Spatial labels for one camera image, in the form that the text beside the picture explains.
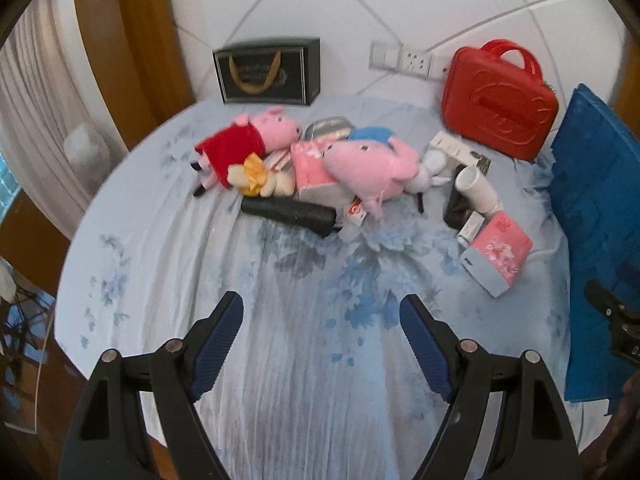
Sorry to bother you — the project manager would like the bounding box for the pink floral tissue pack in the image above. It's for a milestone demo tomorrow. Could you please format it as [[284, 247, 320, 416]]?
[[460, 211, 533, 298]]

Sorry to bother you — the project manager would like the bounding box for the pink pig plush blue shirt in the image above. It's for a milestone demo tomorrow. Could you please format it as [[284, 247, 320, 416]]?
[[322, 127, 419, 219]]

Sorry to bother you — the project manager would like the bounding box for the cream teddy bear yellow dress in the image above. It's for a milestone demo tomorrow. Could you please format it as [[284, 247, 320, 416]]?
[[227, 153, 295, 198]]

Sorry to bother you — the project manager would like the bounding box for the black garbage bag roll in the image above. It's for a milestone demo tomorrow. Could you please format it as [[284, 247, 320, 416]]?
[[241, 197, 337, 237]]

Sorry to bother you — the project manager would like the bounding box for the small white box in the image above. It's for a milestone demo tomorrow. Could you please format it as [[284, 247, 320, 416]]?
[[457, 211, 486, 247]]

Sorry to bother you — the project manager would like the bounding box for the blue plastic storage bin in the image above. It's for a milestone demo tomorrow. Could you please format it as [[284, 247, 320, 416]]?
[[549, 84, 639, 402]]

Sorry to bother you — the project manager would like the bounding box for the white plastic bottle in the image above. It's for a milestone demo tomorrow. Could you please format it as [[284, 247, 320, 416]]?
[[454, 166, 503, 218]]

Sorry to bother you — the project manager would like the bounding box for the black pouch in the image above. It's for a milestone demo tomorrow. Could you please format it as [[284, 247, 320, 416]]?
[[442, 165, 473, 231]]

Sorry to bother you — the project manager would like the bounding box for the floral blue white bedsheet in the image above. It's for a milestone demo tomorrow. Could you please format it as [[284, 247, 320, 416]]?
[[54, 100, 570, 479]]

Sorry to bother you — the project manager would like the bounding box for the red plastic carry case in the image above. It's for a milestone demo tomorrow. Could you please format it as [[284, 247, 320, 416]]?
[[440, 39, 559, 162]]

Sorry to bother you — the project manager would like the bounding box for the white green long box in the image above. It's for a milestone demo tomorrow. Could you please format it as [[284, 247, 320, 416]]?
[[428, 130, 491, 176]]

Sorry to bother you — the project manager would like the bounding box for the small white bunny plush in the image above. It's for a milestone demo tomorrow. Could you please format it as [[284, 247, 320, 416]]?
[[404, 150, 451, 195]]

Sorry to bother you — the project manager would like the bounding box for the red white medicine box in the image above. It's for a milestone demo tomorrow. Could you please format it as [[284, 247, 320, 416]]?
[[345, 198, 368, 226]]

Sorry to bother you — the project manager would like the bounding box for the red white striped pack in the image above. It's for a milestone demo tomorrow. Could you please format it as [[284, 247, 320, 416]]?
[[264, 150, 292, 172]]

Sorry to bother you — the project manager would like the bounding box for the pink tissue pack centre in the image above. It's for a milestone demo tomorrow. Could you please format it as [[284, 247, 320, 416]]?
[[291, 139, 354, 209]]

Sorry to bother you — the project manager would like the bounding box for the pink pig plush red dress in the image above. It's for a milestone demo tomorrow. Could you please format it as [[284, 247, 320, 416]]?
[[191, 107, 302, 197]]

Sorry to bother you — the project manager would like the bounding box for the clear dome plastic container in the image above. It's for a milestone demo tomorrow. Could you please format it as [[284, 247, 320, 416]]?
[[300, 116, 355, 142]]

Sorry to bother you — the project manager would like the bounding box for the white wall switch socket panel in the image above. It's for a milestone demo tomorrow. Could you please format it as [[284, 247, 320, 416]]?
[[369, 41, 451, 81]]

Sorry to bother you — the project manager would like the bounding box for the black gift box gold handle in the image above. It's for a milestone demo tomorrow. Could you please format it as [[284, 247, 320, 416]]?
[[213, 37, 321, 106]]

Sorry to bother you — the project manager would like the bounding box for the brown wooden headboard frame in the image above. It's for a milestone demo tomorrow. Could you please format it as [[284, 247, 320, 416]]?
[[74, 0, 195, 150]]

